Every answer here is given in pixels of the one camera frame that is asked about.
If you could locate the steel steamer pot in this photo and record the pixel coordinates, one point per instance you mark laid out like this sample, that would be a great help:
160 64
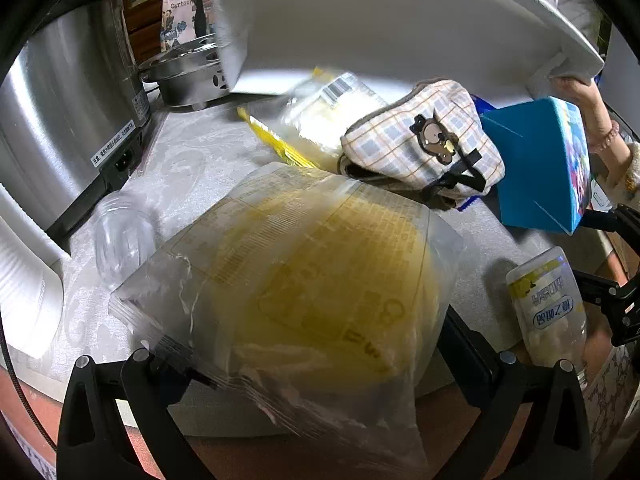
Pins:
185 67

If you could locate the clear bag of yellow noodles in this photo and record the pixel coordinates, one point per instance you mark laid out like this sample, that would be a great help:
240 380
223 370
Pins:
310 270

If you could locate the blue printed carton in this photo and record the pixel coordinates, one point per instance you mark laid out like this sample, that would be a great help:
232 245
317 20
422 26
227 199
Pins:
530 160

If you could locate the dark wooden cabinet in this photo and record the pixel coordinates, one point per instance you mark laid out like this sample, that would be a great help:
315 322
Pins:
142 25

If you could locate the plaid bear pouch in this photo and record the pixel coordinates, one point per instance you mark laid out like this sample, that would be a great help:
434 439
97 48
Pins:
400 130

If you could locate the lemon candy pouch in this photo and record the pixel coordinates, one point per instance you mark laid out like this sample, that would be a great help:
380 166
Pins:
545 310

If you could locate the clear yellow-edged snack bag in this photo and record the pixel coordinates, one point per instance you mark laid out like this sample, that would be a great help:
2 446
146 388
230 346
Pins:
320 120

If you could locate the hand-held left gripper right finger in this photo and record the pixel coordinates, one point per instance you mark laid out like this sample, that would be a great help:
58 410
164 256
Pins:
466 346

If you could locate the cartoon print tote bag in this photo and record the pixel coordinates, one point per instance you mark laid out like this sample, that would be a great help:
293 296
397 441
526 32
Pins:
180 15

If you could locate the stainless steel water boiler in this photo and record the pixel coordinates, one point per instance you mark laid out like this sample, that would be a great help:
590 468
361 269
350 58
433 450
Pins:
60 110

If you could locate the another person's forearm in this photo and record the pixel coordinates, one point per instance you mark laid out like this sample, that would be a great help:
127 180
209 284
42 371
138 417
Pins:
622 170

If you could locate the patterned beige tablecloth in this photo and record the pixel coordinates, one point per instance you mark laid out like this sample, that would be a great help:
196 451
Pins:
200 160

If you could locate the dark blue snack packet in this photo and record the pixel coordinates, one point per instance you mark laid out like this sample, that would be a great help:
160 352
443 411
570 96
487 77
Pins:
481 104

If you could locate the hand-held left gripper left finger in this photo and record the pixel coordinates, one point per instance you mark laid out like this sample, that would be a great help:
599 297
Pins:
150 376

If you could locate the white fabric storage bin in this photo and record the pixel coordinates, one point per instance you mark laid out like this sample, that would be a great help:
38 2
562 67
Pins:
390 25

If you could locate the clear ribbed plastic jar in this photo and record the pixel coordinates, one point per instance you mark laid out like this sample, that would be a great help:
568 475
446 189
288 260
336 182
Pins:
120 240

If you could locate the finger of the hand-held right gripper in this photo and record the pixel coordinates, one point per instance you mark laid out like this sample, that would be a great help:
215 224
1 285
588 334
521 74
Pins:
615 305
607 220

